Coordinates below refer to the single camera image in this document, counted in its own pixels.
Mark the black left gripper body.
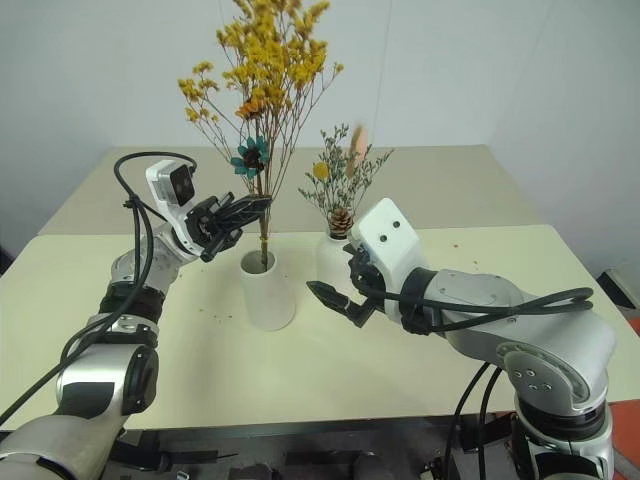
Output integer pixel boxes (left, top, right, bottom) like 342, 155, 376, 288
184, 194, 245, 264

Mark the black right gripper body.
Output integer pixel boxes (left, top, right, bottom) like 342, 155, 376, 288
346, 244, 396, 314

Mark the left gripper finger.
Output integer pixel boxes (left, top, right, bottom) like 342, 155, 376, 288
218, 191, 274, 215
222, 205, 272, 237

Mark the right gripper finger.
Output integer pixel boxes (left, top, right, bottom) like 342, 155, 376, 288
345, 296, 377, 330
305, 280, 357, 312

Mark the tall yellow dried flower bouquet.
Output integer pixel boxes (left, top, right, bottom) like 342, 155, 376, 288
177, 0, 346, 267

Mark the small pine cone flower bouquet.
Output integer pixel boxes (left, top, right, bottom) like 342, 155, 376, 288
298, 119, 396, 237

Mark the round white vase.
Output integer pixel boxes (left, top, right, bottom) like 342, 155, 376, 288
314, 227, 359, 297

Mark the tall white cylinder vase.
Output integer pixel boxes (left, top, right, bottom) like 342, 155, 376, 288
238, 248, 297, 332

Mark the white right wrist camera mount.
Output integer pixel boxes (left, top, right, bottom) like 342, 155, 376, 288
348, 197, 435, 324

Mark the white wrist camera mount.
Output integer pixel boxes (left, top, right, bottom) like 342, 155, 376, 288
144, 159, 201, 261
348, 197, 435, 324

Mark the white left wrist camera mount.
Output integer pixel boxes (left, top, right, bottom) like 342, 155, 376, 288
144, 159, 201, 261

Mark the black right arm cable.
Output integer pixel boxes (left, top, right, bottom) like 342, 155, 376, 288
357, 277, 596, 337

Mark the black hanging cable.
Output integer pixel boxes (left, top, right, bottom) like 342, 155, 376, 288
472, 367, 507, 480
439, 362, 494, 480

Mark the black frame under table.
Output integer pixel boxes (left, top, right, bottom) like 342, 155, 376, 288
109, 417, 516, 480

